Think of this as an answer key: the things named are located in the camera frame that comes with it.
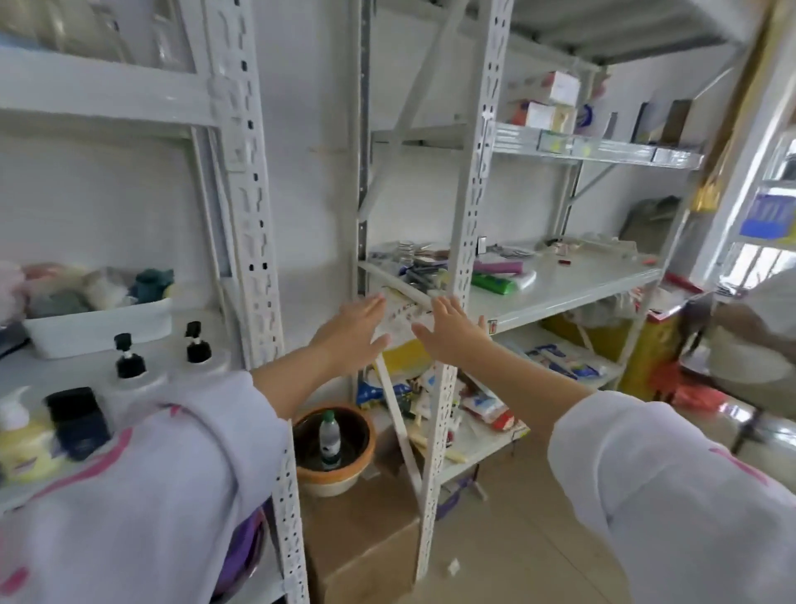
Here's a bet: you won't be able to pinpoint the person's right hand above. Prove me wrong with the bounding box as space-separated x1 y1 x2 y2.
411 295 493 369

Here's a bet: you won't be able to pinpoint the person's left hand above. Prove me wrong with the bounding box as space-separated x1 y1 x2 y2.
309 294 391 375

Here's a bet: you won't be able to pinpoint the white red-printed packet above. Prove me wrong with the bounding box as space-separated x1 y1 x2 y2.
375 287 437 348

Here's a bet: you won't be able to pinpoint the person's right forearm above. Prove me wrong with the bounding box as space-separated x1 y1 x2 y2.
459 353 599 440

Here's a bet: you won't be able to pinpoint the person's left forearm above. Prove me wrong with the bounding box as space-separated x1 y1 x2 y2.
249 339 345 421

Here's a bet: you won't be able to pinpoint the yellow box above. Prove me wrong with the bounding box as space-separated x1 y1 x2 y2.
379 339 431 375

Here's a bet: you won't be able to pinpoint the green tube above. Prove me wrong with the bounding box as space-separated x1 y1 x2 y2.
470 271 521 295

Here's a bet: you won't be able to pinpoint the blue packet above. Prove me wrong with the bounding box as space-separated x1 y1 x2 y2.
356 380 413 409

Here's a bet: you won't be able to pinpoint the pile of small stationery items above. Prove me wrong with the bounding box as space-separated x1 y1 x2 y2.
367 239 453 295

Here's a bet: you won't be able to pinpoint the red white snack packet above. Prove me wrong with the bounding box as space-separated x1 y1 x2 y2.
462 387 524 434

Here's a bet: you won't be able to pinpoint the blue white packets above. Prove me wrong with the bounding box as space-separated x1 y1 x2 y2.
524 344 608 382

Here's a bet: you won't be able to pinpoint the brown ceramic flower pot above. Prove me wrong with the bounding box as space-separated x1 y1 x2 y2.
291 404 378 498

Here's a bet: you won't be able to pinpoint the white green-capped bottle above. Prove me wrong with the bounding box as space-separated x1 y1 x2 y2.
318 410 342 472

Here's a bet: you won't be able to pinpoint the tall white metal shelving unit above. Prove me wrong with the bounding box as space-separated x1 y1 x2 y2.
350 0 750 568

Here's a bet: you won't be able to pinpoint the clear plastic bag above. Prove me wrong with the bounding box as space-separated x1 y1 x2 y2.
583 232 643 261

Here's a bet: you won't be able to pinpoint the yellow bin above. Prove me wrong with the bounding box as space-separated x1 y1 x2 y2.
540 307 686 400

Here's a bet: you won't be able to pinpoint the clear black-pump bottle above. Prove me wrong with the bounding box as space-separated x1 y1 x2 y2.
171 321 232 382
99 332 170 407

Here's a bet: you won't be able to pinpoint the white metal shelving rack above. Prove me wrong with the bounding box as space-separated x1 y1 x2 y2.
0 0 312 604

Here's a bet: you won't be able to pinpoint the brown cardboard box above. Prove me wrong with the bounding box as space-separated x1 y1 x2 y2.
298 476 425 604

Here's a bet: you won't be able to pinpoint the grey bag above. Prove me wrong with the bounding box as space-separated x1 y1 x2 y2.
621 195 686 240

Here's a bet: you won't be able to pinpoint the red plastic bag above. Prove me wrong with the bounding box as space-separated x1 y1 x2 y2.
652 363 724 413

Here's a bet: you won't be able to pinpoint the orange white box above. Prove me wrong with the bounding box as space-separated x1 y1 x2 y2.
512 100 558 130

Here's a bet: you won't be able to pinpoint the teal plush toy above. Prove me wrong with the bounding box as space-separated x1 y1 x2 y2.
129 268 175 305

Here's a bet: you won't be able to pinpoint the purple plastic basin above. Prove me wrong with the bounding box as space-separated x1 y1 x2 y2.
213 505 272 599

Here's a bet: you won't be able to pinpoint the white red box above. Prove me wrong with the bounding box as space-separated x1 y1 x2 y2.
540 70 583 106

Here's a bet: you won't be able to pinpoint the white pink-printed shirt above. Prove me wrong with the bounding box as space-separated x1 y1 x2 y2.
0 371 796 604

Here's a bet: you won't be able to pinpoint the dark brown boxes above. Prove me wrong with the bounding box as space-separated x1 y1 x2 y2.
633 98 693 146

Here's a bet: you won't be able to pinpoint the white plastic basket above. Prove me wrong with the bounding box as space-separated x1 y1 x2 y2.
22 297 174 360

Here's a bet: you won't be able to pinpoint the blue poster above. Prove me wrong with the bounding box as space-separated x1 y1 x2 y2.
739 192 796 241

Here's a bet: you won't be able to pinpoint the dark blue box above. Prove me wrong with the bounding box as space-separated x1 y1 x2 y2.
44 386 113 463

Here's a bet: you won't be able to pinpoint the pile of pastel plush toys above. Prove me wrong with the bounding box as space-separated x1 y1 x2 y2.
19 263 134 319

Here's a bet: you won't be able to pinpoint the yellow white-pump lotion bottle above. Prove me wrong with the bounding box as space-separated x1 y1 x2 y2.
0 386 67 484

